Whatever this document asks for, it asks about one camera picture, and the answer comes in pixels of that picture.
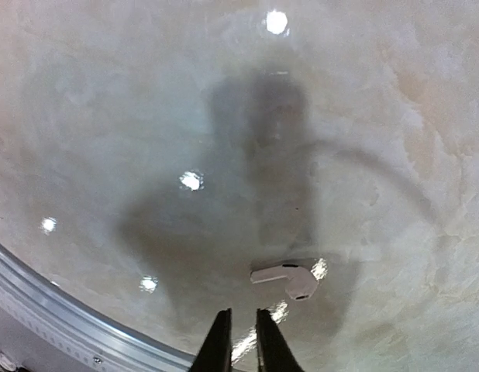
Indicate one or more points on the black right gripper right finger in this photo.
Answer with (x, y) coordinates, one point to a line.
(273, 353)

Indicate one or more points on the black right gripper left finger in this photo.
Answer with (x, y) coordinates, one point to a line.
(215, 354)

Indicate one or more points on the white stem earbud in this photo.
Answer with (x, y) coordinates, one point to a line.
(300, 283)

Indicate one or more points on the aluminium front rail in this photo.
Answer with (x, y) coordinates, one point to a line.
(42, 328)

